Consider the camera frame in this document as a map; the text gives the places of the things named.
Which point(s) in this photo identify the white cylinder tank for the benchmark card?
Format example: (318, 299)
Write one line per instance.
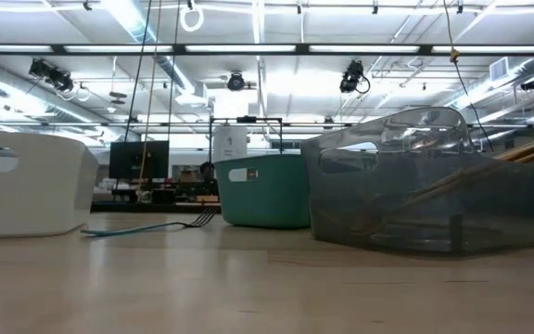
(230, 144)

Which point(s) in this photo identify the black rack frame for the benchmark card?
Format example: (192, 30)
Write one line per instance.
(246, 119)

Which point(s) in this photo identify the black ceiling device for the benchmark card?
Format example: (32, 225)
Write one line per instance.
(54, 76)
(351, 76)
(531, 84)
(236, 82)

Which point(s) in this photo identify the black overhead beam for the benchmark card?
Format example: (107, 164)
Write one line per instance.
(179, 48)

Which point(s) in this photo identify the black monitor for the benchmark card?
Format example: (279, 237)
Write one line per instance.
(130, 160)

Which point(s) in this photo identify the person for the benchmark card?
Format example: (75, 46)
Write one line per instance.
(207, 170)

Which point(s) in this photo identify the white plastic bin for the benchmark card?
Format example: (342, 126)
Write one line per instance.
(40, 199)

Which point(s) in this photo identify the grey translucent plastic bin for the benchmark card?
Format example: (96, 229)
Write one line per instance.
(503, 209)

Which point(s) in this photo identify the teal plastic bin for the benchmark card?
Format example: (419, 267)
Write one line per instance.
(271, 199)

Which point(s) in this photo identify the grey ceiling vent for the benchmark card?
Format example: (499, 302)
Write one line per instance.
(499, 68)

